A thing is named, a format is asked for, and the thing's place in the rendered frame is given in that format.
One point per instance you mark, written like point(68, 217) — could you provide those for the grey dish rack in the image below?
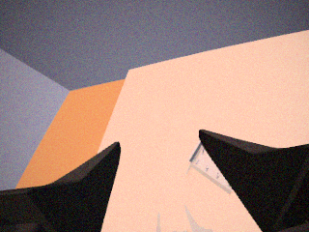
point(202, 160)

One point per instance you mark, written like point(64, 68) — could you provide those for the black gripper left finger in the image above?
point(76, 202)

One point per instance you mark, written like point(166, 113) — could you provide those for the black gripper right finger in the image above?
point(265, 179)

